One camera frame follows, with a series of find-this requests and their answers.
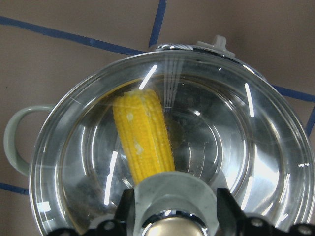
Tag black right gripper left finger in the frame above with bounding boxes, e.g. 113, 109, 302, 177
46, 188, 136, 236

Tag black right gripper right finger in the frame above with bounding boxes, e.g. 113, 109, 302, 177
217, 188, 315, 236

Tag yellow corn cob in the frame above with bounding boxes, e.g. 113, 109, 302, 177
113, 89, 175, 184

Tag glass pot lid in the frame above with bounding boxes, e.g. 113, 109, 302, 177
30, 50, 315, 234

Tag pale green cooking pot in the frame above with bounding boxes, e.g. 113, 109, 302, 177
3, 36, 315, 236

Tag brown paper table mat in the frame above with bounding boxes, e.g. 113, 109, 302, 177
0, 0, 315, 236

